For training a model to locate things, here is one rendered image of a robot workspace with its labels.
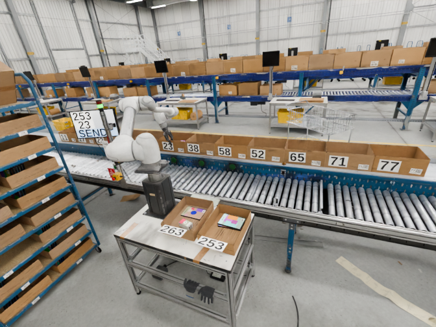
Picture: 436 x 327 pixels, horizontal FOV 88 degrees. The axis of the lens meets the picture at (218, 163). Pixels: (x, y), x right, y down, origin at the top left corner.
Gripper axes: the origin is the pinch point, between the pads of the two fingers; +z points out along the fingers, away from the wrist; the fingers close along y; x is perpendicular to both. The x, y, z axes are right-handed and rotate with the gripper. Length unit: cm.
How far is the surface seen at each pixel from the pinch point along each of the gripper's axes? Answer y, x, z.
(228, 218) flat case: 88, 91, 59
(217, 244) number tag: 122, 99, 54
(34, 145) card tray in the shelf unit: 116, -39, -54
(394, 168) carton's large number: 1, 214, 87
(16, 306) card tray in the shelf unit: 181, -80, 59
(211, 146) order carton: 0, 50, 20
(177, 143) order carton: 0.4, 7.6, 4.1
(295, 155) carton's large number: 1, 138, 54
